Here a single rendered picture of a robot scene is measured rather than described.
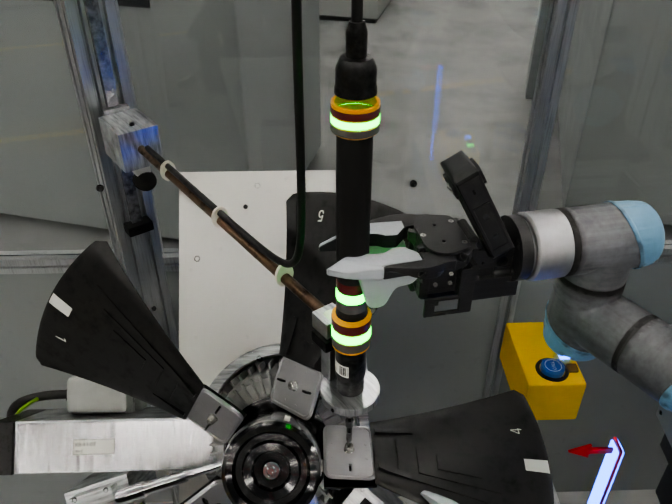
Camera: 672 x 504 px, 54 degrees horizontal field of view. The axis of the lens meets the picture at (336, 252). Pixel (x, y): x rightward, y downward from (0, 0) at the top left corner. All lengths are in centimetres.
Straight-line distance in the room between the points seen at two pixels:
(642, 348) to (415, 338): 102
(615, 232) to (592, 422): 140
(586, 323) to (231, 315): 56
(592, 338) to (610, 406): 129
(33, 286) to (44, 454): 72
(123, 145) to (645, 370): 83
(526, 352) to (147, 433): 65
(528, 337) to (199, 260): 60
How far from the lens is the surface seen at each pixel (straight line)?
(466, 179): 62
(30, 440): 106
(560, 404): 121
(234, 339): 109
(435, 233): 67
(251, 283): 108
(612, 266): 75
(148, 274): 143
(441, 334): 171
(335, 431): 90
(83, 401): 106
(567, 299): 78
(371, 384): 79
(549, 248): 70
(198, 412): 89
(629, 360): 76
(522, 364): 119
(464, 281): 68
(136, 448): 102
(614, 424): 213
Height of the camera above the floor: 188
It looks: 35 degrees down
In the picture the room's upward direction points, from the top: straight up
